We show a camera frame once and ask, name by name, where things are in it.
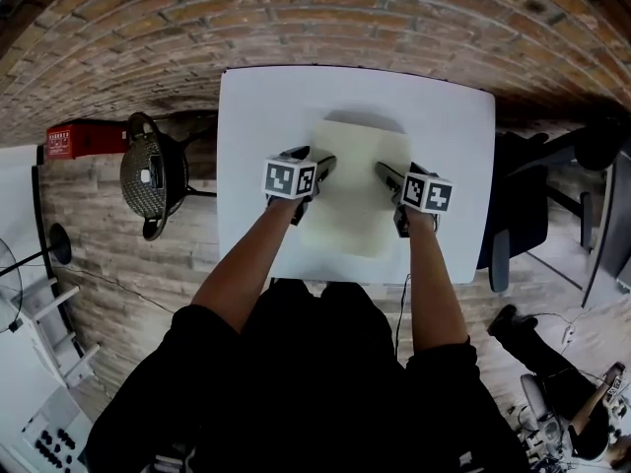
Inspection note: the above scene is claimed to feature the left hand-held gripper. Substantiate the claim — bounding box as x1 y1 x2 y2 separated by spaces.
260 145 339 227

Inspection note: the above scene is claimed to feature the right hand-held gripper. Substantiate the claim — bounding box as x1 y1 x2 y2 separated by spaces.
375 161 455 239

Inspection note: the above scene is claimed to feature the cream object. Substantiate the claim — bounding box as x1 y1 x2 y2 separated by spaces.
299 118 413 260

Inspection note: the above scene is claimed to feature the person's right forearm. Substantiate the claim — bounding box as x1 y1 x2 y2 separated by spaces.
404 208 470 357

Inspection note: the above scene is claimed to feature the person's left forearm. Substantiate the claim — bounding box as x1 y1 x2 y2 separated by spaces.
190 195 306 335

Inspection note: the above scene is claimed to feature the black office chair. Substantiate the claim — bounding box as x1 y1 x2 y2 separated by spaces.
474 114 631 294

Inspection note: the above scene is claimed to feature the black mesh chair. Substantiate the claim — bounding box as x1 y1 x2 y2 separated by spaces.
118 111 219 242

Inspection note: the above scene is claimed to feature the person's black clothing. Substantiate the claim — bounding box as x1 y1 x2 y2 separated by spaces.
83 278 532 473

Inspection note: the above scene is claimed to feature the dark desk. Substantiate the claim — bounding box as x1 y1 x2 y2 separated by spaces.
580 149 631 310

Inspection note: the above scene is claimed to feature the black standing fan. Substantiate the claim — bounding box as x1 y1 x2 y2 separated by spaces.
0 222 74 335

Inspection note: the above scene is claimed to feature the white shelf rack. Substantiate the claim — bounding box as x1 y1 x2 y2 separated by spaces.
9 277 101 389

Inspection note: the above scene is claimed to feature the white case with black knobs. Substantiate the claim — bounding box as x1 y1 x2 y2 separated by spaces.
18 414 90 473

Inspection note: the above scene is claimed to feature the black cable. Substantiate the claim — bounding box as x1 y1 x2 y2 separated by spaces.
392 272 413 362

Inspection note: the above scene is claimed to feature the red wall box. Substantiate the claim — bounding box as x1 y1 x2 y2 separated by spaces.
45 121 131 161

